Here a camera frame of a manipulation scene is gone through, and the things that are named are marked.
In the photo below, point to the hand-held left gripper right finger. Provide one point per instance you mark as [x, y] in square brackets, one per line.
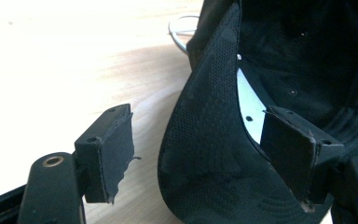
[298, 155]

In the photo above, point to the black baseball cap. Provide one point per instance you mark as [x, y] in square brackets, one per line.
[261, 93]

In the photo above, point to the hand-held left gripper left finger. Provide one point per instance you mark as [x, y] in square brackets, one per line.
[105, 161]

